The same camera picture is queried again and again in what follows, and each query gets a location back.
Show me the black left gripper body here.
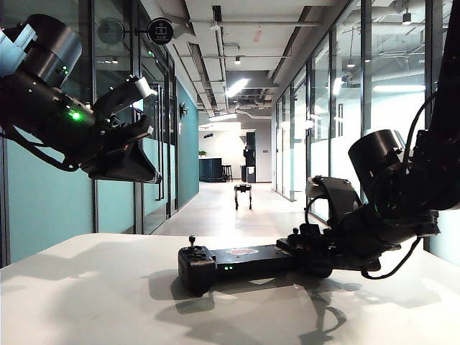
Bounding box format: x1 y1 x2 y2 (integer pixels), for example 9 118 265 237
39 91 125 168

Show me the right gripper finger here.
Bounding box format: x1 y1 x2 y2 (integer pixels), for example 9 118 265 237
287 223 339 252
305 175 363 231

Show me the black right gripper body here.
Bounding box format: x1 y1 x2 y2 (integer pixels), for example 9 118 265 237
323 210 441 271

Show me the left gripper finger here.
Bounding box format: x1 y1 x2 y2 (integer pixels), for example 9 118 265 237
95 77 151 121
107 114 154 147

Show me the black remote control with sticker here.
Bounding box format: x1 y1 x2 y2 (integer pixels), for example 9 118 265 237
178 235 335 296

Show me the black quadruped robot dog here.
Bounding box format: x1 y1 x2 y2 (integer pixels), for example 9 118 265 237
234 183 253 211

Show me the round black hanging sign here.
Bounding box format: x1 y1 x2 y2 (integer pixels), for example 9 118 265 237
147 17 175 45

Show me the dark green bar counter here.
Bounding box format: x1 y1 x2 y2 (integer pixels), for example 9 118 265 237
198 157 224 183

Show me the linear ceiling light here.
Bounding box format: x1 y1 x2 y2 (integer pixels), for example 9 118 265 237
225 78 249 98

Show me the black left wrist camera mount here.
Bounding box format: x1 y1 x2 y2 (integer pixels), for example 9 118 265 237
87 142 163 185

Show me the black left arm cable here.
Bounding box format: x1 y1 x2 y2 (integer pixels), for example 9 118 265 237
0 124 81 173

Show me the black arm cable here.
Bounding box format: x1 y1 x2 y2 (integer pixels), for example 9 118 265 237
360 233 426 280
0 124 81 173

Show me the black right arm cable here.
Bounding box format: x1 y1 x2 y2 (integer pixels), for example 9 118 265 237
360 233 426 280

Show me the long black door handle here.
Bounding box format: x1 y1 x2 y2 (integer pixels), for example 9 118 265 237
154 83 165 202

